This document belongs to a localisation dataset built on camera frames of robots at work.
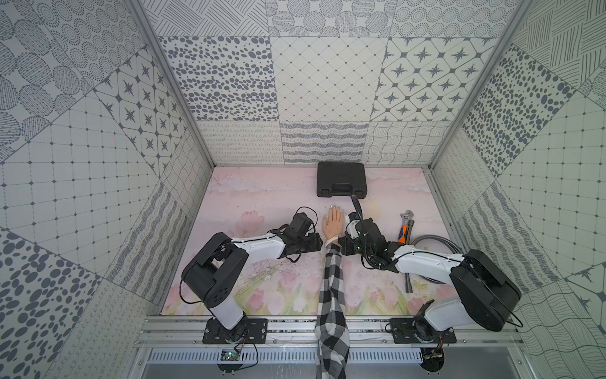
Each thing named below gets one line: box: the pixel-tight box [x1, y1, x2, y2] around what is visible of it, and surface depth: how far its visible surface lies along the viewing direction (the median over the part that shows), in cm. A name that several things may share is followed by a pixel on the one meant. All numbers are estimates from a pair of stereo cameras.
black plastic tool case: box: [316, 161, 368, 199], surface depth 113 cm
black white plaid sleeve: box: [314, 243, 351, 379], surface depth 73 cm
